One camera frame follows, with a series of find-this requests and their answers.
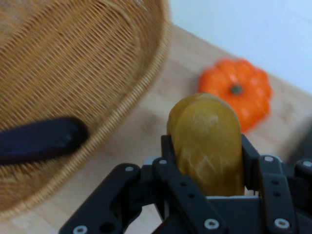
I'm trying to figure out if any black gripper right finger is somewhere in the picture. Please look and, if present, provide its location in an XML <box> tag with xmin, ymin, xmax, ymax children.
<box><xmin>240</xmin><ymin>133</ymin><xmax>312</xmax><ymax>234</ymax></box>

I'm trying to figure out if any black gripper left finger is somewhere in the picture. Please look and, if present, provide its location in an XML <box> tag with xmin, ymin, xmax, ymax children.
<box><xmin>58</xmin><ymin>135</ymin><xmax>229</xmax><ymax>234</ymax></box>

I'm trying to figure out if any mustard yellow toy potato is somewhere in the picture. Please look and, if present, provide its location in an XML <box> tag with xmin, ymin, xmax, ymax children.
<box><xmin>166</xmin><ymin>92</ymin><xmax>246</xmax><ymax>197</ymax></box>

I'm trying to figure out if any orange toy pumpkin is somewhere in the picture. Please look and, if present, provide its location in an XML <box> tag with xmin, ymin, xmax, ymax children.
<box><xmin>197</xmin><ymin>58</ymin><xmax>273</xmax><ymax>134</ymax></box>

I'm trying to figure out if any wooden cutting board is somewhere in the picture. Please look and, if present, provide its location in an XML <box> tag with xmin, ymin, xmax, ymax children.
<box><xmin>11</xmin><ymin>21</ymin><xmax>312</xmax><ymax>234</ymax></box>

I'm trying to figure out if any purple toy eggplant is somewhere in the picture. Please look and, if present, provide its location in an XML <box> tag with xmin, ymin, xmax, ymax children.
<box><xmin>0</xmin><ymin>117</ymin><xmax>90</xmax><ymax>167</ymax></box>

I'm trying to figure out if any woven wicker basket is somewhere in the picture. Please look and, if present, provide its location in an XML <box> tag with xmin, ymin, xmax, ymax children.
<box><xmin>0</xmin><ymin>0</ymin><xmax>173</xmax><ymax>221</ymax></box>

